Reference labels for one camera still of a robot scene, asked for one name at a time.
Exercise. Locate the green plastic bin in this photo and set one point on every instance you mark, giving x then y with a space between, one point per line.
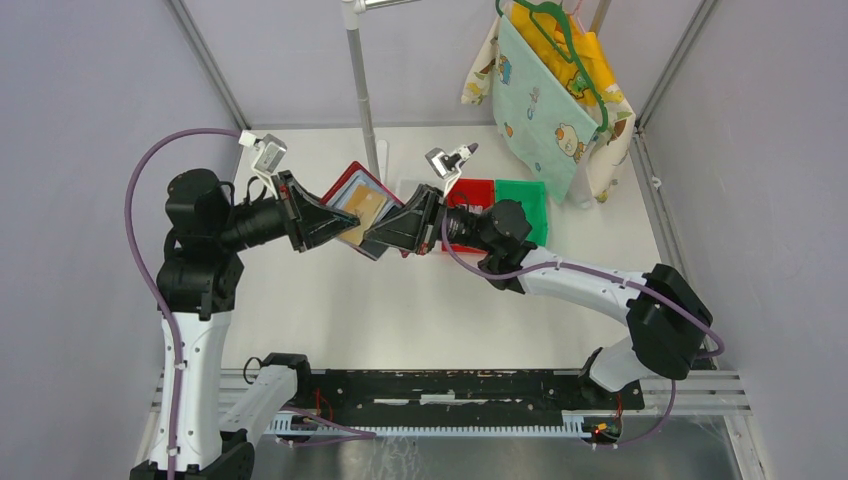
533 199

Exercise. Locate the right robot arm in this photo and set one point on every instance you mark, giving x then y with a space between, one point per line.
665 319

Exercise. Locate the cream cartoon cloth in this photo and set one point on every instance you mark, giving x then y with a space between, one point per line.
596 176

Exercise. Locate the red plastic bin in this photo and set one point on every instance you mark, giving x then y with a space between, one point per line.
475 195

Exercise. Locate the white stand base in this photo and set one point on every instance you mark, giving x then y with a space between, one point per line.
382 150

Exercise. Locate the yellow garment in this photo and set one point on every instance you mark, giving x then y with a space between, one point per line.
590 52

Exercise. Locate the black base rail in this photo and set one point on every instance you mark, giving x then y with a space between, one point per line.
457 398

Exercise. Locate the green clothes hanger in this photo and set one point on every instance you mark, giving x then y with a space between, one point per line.
571 54

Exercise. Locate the dark grey credit card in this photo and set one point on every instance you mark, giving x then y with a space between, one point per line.
372 250

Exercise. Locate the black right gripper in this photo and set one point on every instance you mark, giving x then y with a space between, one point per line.
415 226

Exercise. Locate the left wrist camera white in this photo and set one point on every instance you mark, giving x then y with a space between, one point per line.
266 154

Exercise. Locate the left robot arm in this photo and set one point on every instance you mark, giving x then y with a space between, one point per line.
195 289

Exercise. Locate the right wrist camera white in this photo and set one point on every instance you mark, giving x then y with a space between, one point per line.
448 166

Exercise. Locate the gold credit card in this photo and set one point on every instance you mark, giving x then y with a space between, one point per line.
366 204

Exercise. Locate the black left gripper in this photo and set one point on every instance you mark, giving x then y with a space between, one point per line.
309 219

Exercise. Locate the red leather card holder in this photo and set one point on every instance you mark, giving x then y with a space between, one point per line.
341 191

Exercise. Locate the mint cartoon cloth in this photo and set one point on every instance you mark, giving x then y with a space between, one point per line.
542 124

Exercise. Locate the silver stand pole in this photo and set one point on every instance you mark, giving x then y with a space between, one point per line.
351 11

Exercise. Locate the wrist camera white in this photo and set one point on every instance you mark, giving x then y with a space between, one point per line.
266 154
448 166

